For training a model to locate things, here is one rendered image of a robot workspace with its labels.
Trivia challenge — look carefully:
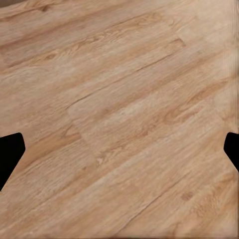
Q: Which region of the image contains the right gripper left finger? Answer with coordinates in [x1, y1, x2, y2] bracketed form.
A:
[0, 132, 25, 191]

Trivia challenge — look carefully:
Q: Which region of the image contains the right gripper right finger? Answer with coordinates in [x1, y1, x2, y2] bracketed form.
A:
[224, 132, 239, 171]

